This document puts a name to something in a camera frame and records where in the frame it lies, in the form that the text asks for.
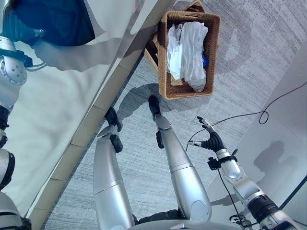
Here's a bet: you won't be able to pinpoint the robot leg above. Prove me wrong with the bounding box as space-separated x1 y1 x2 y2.
148 95 213 221
93 107 135 230

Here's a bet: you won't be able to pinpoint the black floor cable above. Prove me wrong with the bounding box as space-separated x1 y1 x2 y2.
185 81 307 153

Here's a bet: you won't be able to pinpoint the dark blue garment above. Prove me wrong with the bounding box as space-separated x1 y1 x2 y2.
4 0 96 47

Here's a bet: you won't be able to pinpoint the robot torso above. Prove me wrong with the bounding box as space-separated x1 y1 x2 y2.
133 209 243 230

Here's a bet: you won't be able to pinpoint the robot left leg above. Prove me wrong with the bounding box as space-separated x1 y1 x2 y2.
93 107 135 230

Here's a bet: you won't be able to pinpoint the brown wicker basket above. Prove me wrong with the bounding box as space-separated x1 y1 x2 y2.
143 0 207 75
157 11 221 100

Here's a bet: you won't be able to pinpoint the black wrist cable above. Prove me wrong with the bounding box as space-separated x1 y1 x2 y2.
25 61 47 70
207 157 252 228

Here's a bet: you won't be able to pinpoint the bed with beige frame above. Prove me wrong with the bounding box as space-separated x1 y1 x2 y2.
0 0 177 230

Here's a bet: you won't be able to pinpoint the robot right leg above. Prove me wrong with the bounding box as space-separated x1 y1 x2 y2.
148 95 213 221

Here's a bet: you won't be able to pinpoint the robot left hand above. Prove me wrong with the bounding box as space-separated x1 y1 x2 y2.
3 13 46 46

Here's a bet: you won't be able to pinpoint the white clothes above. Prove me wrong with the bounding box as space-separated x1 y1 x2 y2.
166 21 209 93

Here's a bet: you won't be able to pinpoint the white quilt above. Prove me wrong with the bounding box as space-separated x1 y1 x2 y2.
33 0 161 72

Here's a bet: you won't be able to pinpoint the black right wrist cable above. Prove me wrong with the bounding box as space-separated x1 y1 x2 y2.
207 157 252 228

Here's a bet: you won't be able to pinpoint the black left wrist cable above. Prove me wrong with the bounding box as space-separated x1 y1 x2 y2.
25 61 47 70

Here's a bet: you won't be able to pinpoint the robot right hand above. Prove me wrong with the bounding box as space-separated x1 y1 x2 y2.
188 116 227 154

